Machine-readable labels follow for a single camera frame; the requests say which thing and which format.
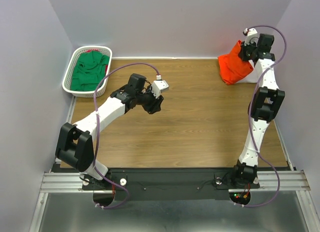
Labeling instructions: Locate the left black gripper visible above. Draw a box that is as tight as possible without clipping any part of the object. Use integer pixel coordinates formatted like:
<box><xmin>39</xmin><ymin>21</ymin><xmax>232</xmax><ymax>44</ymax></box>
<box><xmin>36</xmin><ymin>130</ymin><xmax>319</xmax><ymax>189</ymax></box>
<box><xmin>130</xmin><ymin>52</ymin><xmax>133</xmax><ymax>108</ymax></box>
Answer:
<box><xmin>136</xmin><ymin>84</ymin><xmax>164</xmax><ymax>115</ymax></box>

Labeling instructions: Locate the orange t shirt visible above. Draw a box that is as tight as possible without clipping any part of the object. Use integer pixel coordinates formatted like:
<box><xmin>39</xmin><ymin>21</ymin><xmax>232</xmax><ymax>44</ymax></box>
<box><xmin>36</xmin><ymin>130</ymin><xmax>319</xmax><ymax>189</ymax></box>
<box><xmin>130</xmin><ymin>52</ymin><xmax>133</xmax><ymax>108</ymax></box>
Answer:
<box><xmin>217</xmin><ymin>40</ymin><xmax>254</xmax><ymax>85</ymax></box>

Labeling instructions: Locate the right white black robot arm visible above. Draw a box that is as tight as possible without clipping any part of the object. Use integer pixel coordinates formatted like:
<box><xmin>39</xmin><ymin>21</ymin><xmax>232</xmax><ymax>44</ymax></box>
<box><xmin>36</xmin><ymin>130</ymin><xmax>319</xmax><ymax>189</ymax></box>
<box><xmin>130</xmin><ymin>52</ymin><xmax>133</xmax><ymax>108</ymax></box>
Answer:
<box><xmin>230</xmin><ymin>28</ymin><xmax>285</xmax><ymax>187</ymax></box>

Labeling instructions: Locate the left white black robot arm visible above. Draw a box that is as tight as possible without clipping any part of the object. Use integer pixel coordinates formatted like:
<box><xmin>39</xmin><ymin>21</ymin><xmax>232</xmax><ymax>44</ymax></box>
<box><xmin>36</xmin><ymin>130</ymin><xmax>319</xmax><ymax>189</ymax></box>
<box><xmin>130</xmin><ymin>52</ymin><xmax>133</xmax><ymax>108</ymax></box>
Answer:
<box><xmin>55</xmin><ymin>73</ymin><xmax>169</xmax><ymax>189</ymax></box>

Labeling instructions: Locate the folded white t shirt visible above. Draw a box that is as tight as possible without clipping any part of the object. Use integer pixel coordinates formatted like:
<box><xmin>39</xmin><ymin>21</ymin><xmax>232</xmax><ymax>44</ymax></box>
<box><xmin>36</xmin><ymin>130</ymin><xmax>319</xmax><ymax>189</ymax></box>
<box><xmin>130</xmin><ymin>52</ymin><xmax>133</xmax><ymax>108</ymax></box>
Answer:
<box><xmin>236</xmin><ymin>61</ymin><xmax>259</xmax><ymax>84</ymax></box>

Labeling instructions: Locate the green t shirt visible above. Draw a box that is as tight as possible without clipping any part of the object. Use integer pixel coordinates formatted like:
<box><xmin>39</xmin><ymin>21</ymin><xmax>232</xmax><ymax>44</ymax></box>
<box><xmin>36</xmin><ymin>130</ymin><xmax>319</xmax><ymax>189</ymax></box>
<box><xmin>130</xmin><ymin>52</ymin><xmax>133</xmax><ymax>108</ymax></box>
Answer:
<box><xmin>70</xmin><ymin>50</ymin><xmax>110</xmax><ymax>92</ymax></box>

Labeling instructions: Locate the white plastic laundry basket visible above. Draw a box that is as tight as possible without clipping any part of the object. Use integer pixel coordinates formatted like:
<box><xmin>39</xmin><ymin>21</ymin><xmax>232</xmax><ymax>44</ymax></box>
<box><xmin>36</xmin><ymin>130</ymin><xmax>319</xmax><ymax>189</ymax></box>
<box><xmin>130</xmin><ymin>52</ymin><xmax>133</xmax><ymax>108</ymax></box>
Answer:
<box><xmin>62</xmin><ymin>45</ymin><xmax>113</xmax><ymax>98</ymax></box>

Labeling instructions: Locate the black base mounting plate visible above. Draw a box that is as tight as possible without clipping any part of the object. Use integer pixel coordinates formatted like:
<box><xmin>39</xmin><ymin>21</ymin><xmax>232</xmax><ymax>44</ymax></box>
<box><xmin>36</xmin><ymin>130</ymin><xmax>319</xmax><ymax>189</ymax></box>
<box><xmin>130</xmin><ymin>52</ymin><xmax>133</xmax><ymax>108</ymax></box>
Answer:
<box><xmin>80</xmin><ymin>168</ymin><xmax>260</xmax><ymax>202</ymax></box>

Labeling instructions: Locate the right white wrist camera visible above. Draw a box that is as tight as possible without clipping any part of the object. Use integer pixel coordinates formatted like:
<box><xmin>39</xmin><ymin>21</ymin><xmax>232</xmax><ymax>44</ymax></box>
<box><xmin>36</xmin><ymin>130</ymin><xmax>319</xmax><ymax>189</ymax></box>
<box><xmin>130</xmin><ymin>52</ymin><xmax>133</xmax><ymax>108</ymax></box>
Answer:
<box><xmin>243</xmin><ymin>27</ymin><xmax>258</xmax><ymax>45</ymax></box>

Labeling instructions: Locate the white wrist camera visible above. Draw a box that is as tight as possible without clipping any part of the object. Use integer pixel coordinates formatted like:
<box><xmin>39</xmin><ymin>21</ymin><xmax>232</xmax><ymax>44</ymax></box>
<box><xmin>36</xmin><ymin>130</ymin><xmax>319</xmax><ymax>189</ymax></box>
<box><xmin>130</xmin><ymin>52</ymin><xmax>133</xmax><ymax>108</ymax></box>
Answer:
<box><xmin>243</xmin><ymin>27</ymin><xmax>258</xmax><ymax>45</ymax></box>
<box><xmin>151</xmin><ymin>80</ymin><xmax>169</xmax><ymax>98</ymax></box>

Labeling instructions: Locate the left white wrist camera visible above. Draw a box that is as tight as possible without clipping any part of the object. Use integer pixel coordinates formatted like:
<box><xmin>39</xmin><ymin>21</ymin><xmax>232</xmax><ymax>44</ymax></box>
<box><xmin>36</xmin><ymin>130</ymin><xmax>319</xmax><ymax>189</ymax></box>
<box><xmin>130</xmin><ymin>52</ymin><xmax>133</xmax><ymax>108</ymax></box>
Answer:
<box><xmin>151</xmin><ymin>80</ymin><xmax>169</xmax><ymax>98</ymax></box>

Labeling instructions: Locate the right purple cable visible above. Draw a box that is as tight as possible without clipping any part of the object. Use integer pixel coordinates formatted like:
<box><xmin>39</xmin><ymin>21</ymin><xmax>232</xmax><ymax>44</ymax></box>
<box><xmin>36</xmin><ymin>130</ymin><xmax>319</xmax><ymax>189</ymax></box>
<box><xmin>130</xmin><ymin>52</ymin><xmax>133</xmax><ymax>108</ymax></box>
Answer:
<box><xmin>243</xmin><ymin>24</ymin><xmax>288</xmax><ymax>208</ymax></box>

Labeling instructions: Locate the purple cable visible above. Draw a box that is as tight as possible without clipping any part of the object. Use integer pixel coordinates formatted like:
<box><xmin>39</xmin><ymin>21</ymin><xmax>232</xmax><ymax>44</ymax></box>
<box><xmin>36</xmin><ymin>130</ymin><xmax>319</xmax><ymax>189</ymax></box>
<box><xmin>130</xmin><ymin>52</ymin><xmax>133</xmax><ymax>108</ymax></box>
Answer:
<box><xmin>243</xmin><ymin>24</ymin><xmax>288</xmax><ymax>208</ymax></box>
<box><xmin>92</xmin><ymin>62</ymin><xmax>162</xmax><ymax>210</ymax></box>

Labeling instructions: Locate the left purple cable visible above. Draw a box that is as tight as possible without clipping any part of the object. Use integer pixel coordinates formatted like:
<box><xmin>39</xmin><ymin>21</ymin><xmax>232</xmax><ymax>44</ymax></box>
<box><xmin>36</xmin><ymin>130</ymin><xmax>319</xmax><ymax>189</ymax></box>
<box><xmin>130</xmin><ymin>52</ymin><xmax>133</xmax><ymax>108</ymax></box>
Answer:
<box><xmin>92</xmin><ymin>62</ymin><xmax>162</xmax><ymax>210</ymax></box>

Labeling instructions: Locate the aluminium frame rail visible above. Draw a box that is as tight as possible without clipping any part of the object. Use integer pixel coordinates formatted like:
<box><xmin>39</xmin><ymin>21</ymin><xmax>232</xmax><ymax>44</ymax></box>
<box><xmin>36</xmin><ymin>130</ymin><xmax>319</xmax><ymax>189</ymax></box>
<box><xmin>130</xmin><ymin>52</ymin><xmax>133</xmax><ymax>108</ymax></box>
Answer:
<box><xmin>28</xmin><ymin>96</ymin><xmax>315</xmax><ymax>232</ymax></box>

